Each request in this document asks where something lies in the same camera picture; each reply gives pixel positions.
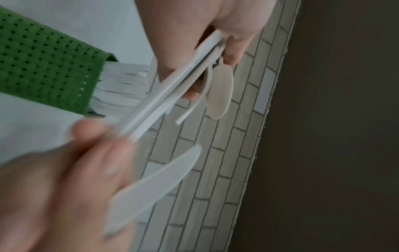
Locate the person's right hand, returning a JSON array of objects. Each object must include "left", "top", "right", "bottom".
[{"left": 0, "top": 119, "right": 138, "bottom": 252}]

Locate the person's left hand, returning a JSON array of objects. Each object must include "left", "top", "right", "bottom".
[{"left": 133, "top": 0, "right": 276, "bottom": 102}]

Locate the handful of white plastic cutlery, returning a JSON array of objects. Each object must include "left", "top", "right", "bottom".
[{"left": 116, "top": 29, "right": 235, "bottom": 144}]

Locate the bunch of white plastic knives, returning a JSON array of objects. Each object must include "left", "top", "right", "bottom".
[{"left": 90, "top": 60, "right": 152, "bottom": 120}]

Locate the white plastic knife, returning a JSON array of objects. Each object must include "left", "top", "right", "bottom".
[{"left": 104, "top": 144, "right": 203, "bottom": 237}]

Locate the green basket with knives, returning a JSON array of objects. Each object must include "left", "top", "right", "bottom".
[{"left": 0, "top": 6, "right": 119, "bottom": 115}]

